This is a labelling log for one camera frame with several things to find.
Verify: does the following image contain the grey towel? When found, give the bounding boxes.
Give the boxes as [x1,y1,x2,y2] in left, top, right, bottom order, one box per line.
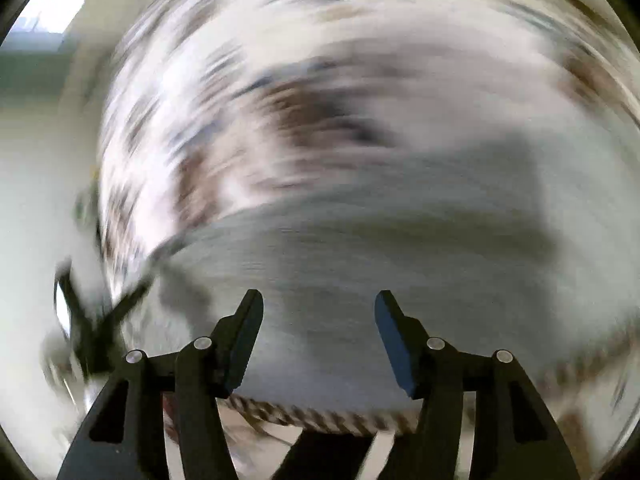
[155,130,640,411]

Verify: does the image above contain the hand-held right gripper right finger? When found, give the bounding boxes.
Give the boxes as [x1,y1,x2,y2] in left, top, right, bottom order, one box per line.
[375,290,581,480]

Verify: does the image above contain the floral bed sheet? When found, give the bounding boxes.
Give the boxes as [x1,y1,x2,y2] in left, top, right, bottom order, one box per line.
[95,0,640,441]

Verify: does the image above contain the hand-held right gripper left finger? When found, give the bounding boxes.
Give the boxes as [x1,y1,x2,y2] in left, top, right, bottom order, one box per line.
[56,289,264,480]

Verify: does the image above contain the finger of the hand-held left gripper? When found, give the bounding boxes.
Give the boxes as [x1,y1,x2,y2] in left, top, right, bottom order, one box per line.
[55,264,97,362]
[94,279,154,342]

